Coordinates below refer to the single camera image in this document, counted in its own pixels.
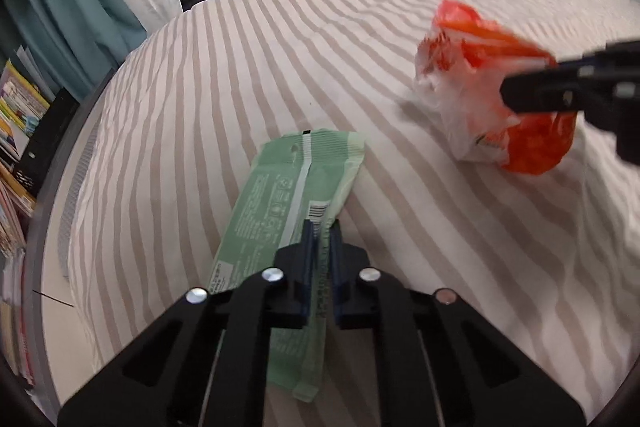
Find grey padded cushion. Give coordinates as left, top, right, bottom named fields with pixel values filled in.
left=58, top=121, right=100, bottom=281

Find upright picture books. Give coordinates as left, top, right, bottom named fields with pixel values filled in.
left=0, top=166, right=36, bottom=259

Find grey bedside ledge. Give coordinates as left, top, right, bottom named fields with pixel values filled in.
left=23, top=72, right=114, bottom=423

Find orange white plastic bag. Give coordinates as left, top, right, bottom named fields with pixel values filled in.
left=413, top=0, right=577, bottom=176

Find teal left curtain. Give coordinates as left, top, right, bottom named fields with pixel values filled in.
left=1, top=0, right=146, bottom=101

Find black book holder with books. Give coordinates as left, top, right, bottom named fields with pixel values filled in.
left=1, top=56, right=79, bottom=197

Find grey striped white duvet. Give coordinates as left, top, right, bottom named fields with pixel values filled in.
left=67, top=0, right=639, bottom=418

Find green wet wipes pack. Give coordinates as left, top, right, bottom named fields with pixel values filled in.
left=208, top=129, right=366, bottom=403

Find stack of flat books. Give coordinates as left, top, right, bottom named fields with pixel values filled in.
left=1, top=247, right=36, bottom=391

